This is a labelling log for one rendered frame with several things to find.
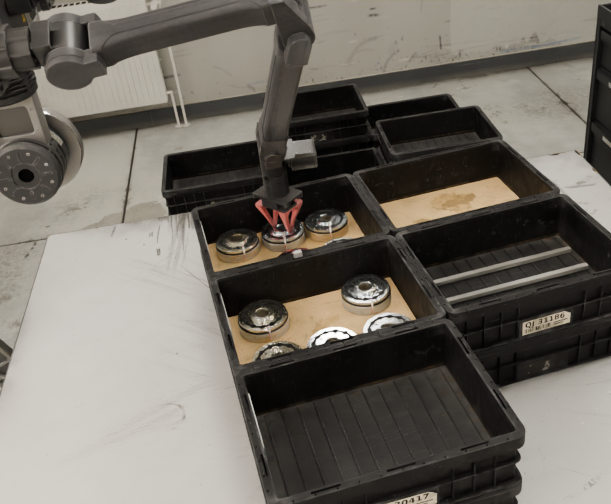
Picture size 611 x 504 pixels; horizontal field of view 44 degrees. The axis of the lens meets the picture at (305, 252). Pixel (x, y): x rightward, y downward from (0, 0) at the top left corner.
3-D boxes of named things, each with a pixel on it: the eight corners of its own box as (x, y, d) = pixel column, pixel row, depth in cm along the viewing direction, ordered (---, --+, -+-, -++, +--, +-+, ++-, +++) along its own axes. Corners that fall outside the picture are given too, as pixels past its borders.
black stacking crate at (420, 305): (245, 419, 139) (234, 374, 132) (219, 322, 163) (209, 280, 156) (448, 364, 144) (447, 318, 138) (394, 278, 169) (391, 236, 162)
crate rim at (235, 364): (235, 382, 133) (233, 372, 132) (210, 286, 158) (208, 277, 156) (449, 326, 139) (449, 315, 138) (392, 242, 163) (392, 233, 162)
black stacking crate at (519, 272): (450, 364, 144) (449, 317, 138) (396, 278, 169) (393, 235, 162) (637, 313, 150) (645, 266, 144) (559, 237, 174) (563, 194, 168)
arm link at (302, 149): (258, 122, 164) (264, 156, 161) (311, 114, 165) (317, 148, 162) (262, 151, 175) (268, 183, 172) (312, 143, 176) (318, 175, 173)
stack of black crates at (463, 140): (397, 261, 288) (391, 155, 263) (381, 221, 313) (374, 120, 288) (500, 244, 290) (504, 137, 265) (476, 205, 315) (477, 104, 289)
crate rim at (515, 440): (272, 521, 109) (269, 510, 107) (235, 382, 133) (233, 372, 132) (529, 445, 114) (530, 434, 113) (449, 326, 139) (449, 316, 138)
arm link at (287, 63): (275, -10, 130) (285, 40, 126) (308, -11, 131) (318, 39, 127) (252, 131, 168) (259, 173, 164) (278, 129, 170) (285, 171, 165)
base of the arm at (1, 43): (3, 80, 132) (-22, 11, 125) (49, 73, 132) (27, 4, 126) (-8, 99, 125) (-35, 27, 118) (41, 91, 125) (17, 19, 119)
